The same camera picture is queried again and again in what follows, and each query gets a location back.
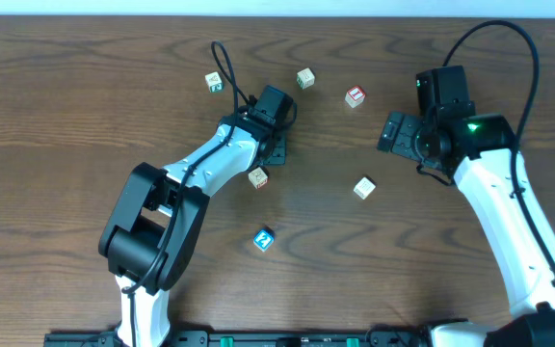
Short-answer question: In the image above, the red letter I block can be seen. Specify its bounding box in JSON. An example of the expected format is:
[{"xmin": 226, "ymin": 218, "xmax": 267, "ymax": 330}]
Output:
[{"xmin": 345, "ymin": 86, "xmax": 366, "ymax": 108}]

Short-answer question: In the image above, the blue number 2 block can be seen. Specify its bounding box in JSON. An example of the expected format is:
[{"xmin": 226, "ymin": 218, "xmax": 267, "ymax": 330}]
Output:
[{"xmin": 253, "ymin": 228, "xmax": 275, "ymax": 252}]

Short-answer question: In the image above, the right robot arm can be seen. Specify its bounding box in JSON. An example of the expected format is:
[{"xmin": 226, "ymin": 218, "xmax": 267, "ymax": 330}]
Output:
[{"xmin": 378, "ymin": 66, "xmax": 555, "ymax": 346}]

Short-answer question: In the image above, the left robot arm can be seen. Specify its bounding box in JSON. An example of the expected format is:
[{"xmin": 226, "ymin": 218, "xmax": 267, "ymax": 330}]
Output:
[{"xmin": 98, "ymin": 86, "xmax": 297, "ymax": 346}]

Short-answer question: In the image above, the green-sided wooden block right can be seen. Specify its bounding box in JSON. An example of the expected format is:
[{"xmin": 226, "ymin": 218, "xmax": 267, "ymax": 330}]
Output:
[{"xmin": 297, "ymin": 67, "xmax": 315, "ymax": 90}]

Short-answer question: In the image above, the green-sided wooden block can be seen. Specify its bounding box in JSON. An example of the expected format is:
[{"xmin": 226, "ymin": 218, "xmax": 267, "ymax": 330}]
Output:
[
  {"xmin": 297, "ymin": 67, "xmax": 315, "ymax": 90},
  {"xmin": 204, "ymin": 71, "xmax": 224, "ymax": 93}
]

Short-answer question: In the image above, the green-sided wooden block left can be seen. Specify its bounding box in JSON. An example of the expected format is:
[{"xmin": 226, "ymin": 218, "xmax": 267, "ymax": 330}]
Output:
[{"xmin": 204, "ymin": 71, "xmax": 224, "ymax": 93}]

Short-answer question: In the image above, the plain letter B wooden block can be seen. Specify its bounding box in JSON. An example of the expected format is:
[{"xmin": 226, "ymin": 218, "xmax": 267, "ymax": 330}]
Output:
[{"xmin": 354, "ymin": 177, "xmax": 376, "ymax": 200}]

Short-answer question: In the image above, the left black cable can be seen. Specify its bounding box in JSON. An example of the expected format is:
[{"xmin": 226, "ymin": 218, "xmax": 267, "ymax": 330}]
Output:
[{"xmin": 120, "ymin": 40, "xmax": 259, "ymax": 347}]

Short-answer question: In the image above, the black cable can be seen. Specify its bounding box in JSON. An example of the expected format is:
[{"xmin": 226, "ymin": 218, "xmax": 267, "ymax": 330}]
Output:
[
  {"xmin": 414, "ymin": 19, "xmax": 555, "ymax": 319},
  {"xmin": 120, "ymin": 40, "xmax": 259, "ymax": 347}
]

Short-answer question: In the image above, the right black cable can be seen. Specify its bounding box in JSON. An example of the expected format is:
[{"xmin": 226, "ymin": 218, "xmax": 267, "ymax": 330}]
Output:
[{"xmin": 414, "ymin": 19, "xmax": 555, "ymax": 319}]

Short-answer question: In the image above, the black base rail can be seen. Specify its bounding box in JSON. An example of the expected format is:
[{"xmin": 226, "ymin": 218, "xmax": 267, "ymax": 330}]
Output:
[{"xmin": 43, "ymin": 330, "xmax": 431, "ymax": 347}]

